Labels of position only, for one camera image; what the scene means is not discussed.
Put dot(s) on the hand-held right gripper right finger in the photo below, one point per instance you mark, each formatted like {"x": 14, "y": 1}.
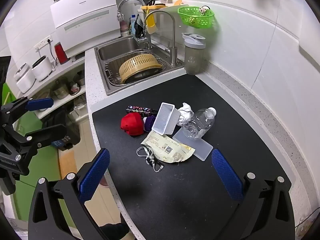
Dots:
{"x": 226, "y": 177}

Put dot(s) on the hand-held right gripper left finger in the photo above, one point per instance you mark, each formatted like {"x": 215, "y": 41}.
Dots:
{"x": 95, "y": 175}

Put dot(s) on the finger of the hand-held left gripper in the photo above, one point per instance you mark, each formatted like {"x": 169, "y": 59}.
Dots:
{"x": 40, "y": 104}
{"x": 50, "y": 133}

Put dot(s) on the clear plastic bottle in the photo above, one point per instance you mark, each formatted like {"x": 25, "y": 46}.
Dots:
{"x": 197, "y": 125}

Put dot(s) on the red cloth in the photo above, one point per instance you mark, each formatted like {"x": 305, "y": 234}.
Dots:
{"x": 132, "y": 125}

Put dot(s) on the purple and grey cloth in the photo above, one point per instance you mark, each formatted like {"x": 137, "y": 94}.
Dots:
{"x": 148, "y": 123}

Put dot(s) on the dark patterned box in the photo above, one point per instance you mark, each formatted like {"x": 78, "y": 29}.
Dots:
{"x": 137, "y": 110}

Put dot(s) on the white tissue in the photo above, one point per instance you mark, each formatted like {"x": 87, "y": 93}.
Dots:
{"x": 186, "y": 110}

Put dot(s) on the white plastic container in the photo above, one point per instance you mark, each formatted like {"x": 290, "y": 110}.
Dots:
{"x": 162, "y": 117}

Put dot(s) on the black storage box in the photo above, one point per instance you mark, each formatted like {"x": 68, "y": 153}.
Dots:
{"x": 67, "y": 140}

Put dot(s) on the white rice cooker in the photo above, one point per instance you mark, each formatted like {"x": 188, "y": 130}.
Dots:
{"x": 25, "y": 78}
{"x": 42, "y": 68}

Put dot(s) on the black counter mat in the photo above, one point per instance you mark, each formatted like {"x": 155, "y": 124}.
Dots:
{"x": 175, "y": 192}

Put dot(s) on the red electric kettle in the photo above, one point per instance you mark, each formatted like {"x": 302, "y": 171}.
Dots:
{"x": 61, "y": 53}

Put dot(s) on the cream snack wrapper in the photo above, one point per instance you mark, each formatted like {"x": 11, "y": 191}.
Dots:
{"x": 160, "y": 143}

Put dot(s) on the stainless steel sink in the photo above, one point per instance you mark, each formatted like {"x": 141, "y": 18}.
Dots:
{"x": 115, "y": 52}

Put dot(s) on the white countertop dishwasher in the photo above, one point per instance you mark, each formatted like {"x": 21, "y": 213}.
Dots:
{"x": 85, "y": 25}

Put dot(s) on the yellow plastic colander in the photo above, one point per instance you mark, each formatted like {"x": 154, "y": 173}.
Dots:
{"x": 137, "y": 65}

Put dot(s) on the dark red bottle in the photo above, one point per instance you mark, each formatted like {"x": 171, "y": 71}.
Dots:
{"x": 124, "y": 28}

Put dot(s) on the grey shaker bottle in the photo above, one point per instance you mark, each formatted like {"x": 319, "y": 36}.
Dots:
{"x": 193, "y": 60}

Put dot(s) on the chrome kitchen faucet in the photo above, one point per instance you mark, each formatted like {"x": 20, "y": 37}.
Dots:
{"x": 143, "y": 40}

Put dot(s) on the tall gooseneck steel faucet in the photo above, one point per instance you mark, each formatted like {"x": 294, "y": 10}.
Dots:
{"x": 173, "y": 55}

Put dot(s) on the yellow plastic holder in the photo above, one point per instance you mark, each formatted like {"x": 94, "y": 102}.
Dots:
{"x": 151, "y": 26}

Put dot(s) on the white cutting board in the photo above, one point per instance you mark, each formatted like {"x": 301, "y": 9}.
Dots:
{"x": 165, "y": 27}

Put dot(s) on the green plastic basket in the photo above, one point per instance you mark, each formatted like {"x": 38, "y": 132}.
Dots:
{"x": 196, "y": 17}

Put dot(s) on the white wall socket strip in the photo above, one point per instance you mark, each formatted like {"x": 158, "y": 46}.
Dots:
{"x": 43, "y": 43}

